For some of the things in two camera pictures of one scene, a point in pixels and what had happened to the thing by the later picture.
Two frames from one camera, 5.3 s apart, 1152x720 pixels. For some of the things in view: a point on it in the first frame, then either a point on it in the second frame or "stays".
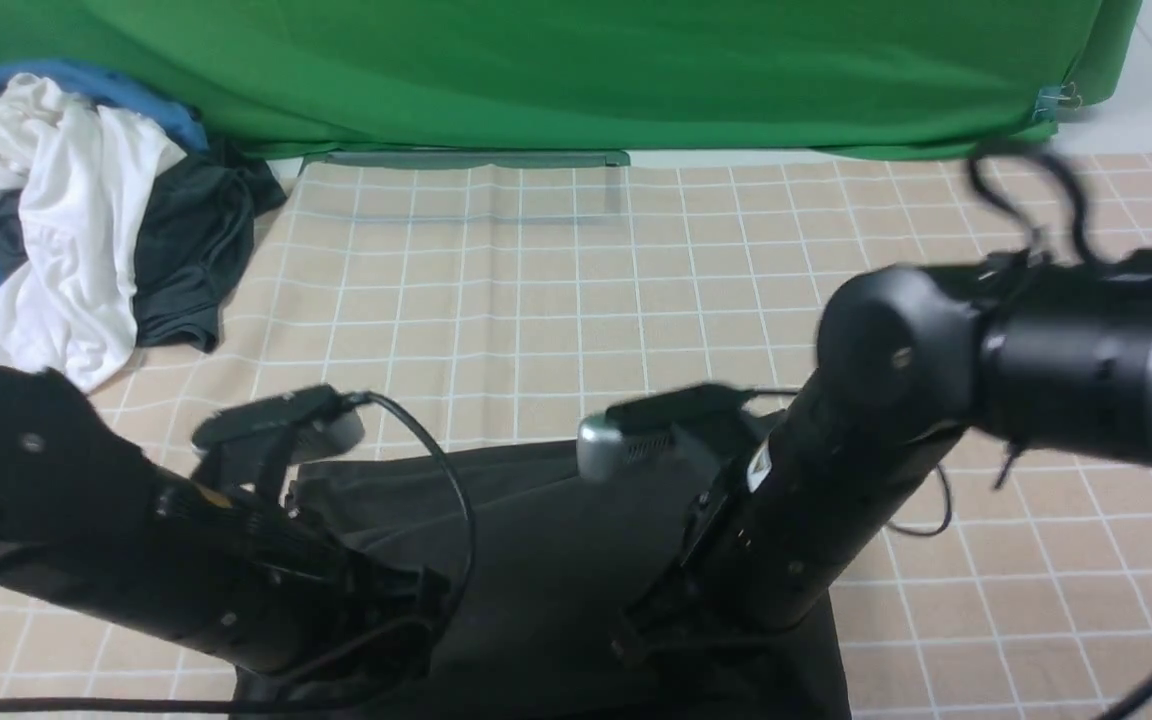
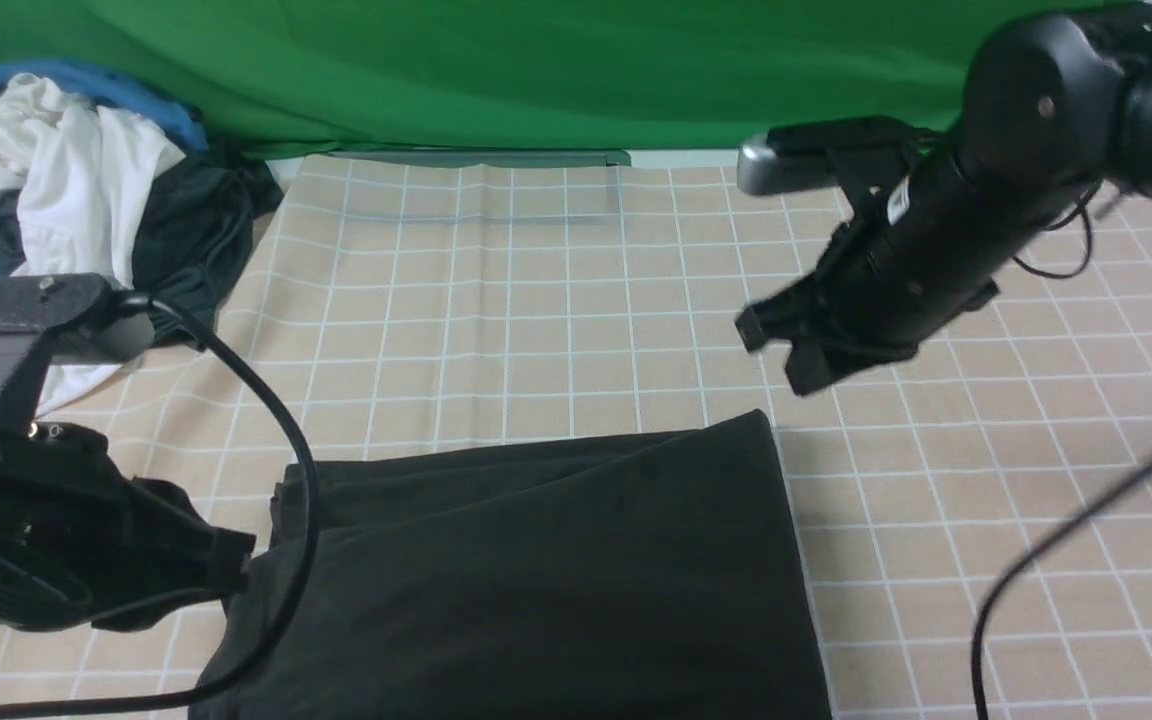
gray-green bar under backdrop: [487, 159] stays
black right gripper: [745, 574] to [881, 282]
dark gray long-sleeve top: [546, 568] stays
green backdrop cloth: [874, 78] stays
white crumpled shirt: [75, 169] stays
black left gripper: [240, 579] to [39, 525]
